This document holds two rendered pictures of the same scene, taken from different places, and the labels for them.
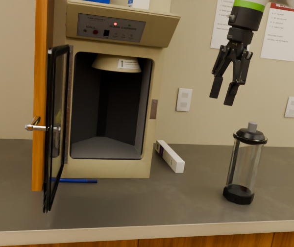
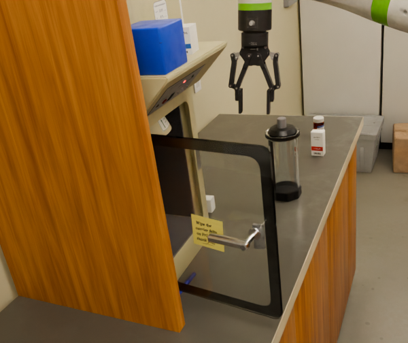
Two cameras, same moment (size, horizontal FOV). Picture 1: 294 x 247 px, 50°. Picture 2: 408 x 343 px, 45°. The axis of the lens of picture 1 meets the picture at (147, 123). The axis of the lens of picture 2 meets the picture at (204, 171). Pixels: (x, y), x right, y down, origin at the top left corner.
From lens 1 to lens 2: 0.97 m
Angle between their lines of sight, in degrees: 45
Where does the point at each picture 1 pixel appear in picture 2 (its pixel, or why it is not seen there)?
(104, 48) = (155, 116)
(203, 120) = not seen: hidden behind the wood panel
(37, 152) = (174, 282)
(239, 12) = (259, 15)
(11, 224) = not seen: outside the picture
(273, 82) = not seen: hidden behind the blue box
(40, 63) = (154, 175)
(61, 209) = (240, 315)
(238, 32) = (262, 37)
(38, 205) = (219, 332)
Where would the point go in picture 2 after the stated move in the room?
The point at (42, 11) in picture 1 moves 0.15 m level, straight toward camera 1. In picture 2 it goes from (142, 107) to (218, 107)
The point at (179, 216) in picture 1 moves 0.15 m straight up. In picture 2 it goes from (298, 239) to (296, 192)
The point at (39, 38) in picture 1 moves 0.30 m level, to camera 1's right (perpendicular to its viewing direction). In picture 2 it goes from (147, 144) to (239, 96)
